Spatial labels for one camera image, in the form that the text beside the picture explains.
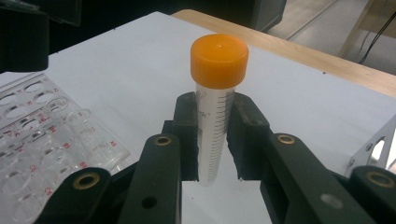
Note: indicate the light wooden furniture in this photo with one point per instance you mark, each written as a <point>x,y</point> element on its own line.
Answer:
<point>367,18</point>

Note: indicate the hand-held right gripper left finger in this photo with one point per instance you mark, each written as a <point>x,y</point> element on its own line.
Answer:
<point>155,174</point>

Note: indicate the metal test tube rack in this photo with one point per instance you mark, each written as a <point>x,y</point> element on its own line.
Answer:
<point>361,154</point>

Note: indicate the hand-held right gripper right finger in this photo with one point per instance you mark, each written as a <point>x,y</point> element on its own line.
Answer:
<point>289,174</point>

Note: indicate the clear acrylic tube rack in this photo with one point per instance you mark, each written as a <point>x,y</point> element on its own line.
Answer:
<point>46,130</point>

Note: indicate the orange-capped test tube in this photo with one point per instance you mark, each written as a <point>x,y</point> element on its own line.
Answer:
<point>218,62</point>

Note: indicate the black cabinet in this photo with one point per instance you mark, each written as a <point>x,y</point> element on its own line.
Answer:
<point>267,12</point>

